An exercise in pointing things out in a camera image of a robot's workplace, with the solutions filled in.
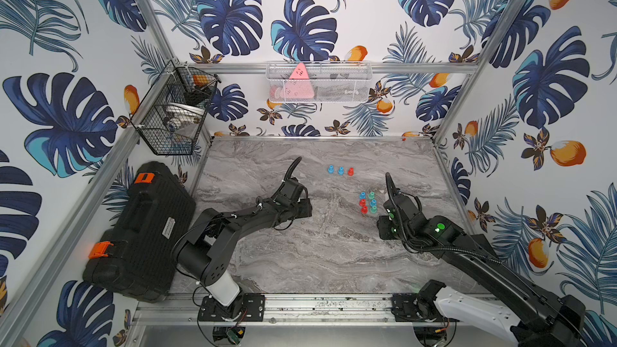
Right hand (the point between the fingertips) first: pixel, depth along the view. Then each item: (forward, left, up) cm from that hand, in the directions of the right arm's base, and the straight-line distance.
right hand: (382, 222), depth 78 cm
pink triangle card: (+44, +28, +23) cm, 57 cm away
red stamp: (+30, +6, -12) cm, 33 cm away
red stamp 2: (+15, +3, -12) cm, 20 cm away
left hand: (+11, +25, -8) cm, 28 cm away
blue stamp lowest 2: (+30, +10, -11) cm, 34 cm away
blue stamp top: (+18, +3, -11) cm, 21 cm away
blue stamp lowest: (+31, +15, -11) cm, 36 cm away
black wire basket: (+28, +72, +19) cm, 80 cm away
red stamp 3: (+12, +2, -12) cm, 17 cm away
